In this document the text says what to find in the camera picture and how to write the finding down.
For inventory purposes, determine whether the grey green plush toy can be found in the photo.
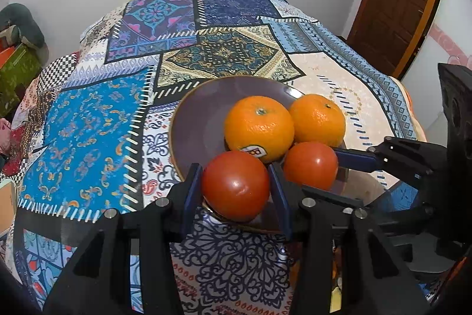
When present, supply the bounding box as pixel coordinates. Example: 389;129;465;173
0;3;48;57

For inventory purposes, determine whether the small red tomato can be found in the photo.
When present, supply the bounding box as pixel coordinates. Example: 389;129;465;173
283;141;339;191

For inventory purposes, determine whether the orange cardboard box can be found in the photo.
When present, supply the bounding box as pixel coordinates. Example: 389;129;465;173
0;42;16;69

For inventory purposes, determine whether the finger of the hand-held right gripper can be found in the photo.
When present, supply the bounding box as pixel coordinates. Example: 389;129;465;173
300;184;439;238
334;136;448;190

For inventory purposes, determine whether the orange with sticker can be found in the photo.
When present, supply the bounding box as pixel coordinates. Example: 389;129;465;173
224;96;296;164

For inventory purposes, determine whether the plain orange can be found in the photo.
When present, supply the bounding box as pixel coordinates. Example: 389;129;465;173
289;94;346;148

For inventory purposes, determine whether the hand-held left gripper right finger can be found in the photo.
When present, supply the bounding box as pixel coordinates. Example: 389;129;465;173
268;162;432;315

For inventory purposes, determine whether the green patterned storage box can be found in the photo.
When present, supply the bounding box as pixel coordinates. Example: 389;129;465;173
0;44;42;116

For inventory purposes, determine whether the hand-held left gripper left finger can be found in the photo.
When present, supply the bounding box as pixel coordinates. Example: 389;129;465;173
42;163;204;315

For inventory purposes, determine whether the purple round plate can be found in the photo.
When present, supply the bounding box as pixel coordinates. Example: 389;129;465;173
169;76;349;232

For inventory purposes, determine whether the patchwork printed blanket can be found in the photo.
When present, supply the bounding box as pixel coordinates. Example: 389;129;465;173
0;0;425;315

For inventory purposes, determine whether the large red tomato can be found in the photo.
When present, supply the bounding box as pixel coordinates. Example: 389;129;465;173
201;150;271;223

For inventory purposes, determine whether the white pink sliding wardrobe door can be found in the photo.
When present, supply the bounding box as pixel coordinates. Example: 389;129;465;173
401;0;472;153

